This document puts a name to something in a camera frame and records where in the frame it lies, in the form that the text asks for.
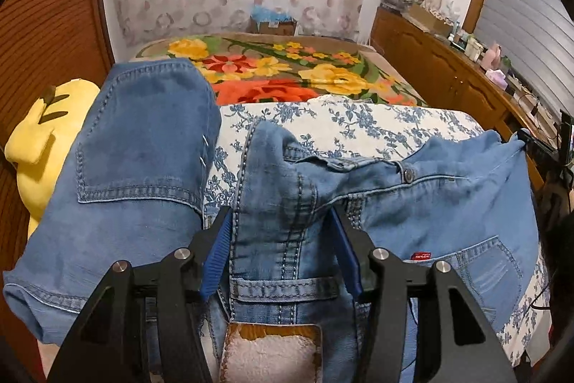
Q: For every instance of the wooden sideboard cabinet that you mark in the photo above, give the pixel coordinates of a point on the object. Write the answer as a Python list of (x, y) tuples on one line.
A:
[(430, 60)]

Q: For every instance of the folded blue denim pants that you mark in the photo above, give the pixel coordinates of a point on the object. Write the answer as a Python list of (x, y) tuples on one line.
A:
[(134, 149)]

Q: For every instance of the flat cardboard box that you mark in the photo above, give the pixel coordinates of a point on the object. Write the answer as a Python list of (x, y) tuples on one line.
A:
[(426, 19)]

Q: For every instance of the blue floral white bedsheet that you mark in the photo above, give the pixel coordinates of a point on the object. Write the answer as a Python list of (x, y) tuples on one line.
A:
[(358, 118)]

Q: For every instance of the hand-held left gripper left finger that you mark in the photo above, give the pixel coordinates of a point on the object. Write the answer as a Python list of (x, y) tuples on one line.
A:
[(217, 262)]

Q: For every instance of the wooden slatted door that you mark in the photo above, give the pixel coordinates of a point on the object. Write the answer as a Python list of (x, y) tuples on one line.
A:
[(54, 6)]

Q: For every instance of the light blue denim pants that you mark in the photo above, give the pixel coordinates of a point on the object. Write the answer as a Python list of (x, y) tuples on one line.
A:
[(287, 203)]

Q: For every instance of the small cardboard box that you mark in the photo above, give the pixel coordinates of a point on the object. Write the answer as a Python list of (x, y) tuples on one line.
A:
[(273, 27)]

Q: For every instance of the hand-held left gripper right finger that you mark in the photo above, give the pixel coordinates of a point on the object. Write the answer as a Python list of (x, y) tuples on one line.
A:
[(347, 248)]

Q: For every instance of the yellow plush toy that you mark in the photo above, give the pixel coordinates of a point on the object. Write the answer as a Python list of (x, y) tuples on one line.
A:
[(40, 140)]

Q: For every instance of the colourful flower blanket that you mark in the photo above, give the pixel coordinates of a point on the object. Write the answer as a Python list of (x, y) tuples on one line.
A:
[(278, 69)]

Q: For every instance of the white jar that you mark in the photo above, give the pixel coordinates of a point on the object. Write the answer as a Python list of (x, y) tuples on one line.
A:
[(472, 47)]

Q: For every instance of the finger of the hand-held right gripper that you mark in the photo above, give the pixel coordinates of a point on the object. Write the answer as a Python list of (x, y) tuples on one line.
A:
[(538, 147)]

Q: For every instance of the pink bottle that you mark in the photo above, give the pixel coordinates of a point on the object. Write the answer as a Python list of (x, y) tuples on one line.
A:
[(492, 56)]

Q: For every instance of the lilac tissue box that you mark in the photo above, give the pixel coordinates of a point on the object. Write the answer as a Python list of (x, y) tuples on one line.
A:
[(497, 79)]

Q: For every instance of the blue plastic bag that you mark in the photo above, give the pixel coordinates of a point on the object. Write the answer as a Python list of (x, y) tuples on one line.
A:
[(269, 13)]

